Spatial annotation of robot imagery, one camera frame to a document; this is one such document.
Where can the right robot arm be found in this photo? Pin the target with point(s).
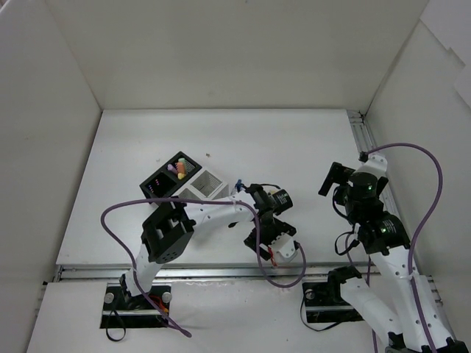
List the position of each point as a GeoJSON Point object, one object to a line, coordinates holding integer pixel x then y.
{"type": "Point", "coordinates": [413, 324]}

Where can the white desk organizer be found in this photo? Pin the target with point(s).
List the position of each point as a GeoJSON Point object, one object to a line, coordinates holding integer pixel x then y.
{"type": "Point", "coordinates": [204, 185]}

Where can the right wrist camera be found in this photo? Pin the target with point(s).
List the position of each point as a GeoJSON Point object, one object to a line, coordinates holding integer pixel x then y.
{"type": "Point", "coordinates": [375, 163]}

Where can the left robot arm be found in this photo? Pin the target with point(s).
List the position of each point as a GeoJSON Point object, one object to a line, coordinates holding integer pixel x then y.
{"type": "Point", "coordinates": [169, 229]}

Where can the purple highlighter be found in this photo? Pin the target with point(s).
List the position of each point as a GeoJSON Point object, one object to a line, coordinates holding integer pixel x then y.
{"type": "Point", "coordinates": [172, 169]}

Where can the aluminium front rail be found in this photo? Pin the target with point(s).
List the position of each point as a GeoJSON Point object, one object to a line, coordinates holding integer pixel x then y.
{"type": "Point", "coordinates": [169, 272]}

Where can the orange highlighter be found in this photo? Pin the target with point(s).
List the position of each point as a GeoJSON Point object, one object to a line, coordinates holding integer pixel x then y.
{"type": "Point", "coordinates": [180, 165]}

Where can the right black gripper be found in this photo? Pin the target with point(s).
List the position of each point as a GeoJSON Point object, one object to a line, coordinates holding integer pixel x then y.
{"type": "Point", "coordinates": [332, 179]}

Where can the red ballpoint pen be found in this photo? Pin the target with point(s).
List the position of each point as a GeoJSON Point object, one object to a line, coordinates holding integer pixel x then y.
{"type": "Point", "coordinates": [272, 257]}

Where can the aluminium side rail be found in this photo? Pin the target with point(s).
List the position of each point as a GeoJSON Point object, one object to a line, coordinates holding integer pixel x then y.
{"type": "Point", "coordinates": [364, 142]}

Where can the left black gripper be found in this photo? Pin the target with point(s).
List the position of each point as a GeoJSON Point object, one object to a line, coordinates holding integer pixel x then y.
{"type": "Point", "coordinates": [270, 233]}

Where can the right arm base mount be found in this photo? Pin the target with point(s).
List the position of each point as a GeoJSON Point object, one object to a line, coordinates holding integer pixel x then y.
{"type": "Point", "coordinates": [322, 307]}

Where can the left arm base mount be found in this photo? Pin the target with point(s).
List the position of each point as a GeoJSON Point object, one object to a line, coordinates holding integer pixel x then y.
{"type": "Point", "coordinates": [134, 313]}

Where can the black desk organizer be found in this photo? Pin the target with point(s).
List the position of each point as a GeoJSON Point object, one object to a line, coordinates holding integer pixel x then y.
{"type": "Point", "coordinates": [163, 183]}

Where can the small clear spray bottle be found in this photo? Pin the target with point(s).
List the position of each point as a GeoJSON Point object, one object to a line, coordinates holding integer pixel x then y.
{"type": "Point", "coordinates": [237, 187]}

